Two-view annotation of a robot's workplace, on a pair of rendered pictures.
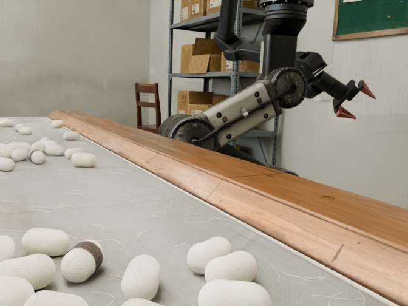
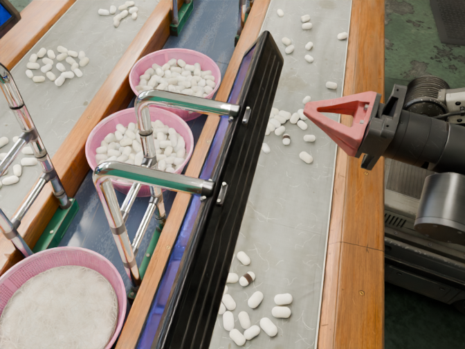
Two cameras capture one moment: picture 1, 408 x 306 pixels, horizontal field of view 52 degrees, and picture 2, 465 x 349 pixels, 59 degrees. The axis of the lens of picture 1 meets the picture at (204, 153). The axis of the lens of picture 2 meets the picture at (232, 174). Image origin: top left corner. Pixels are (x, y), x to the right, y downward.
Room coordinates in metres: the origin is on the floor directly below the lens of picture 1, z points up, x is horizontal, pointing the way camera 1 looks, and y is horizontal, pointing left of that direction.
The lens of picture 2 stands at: (-0.06, -0.12, 1.53)
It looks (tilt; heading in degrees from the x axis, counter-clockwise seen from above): 51 degrees down; 39
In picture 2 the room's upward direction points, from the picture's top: 4 degrees clockwise
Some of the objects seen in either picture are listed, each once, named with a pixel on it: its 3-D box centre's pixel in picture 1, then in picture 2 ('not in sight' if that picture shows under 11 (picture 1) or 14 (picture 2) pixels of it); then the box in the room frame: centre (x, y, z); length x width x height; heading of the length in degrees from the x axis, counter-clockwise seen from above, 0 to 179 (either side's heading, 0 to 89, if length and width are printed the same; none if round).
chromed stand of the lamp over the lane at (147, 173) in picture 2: not in sight; (181, 218); (0.20, 0.20, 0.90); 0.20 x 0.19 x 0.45; 28
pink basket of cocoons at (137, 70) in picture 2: not in sight; (176, 87); (0.58, 0.64, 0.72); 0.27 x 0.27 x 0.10
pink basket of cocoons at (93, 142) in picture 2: not in sight; (142, 154); (0.34, 0.50, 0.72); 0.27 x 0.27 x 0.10
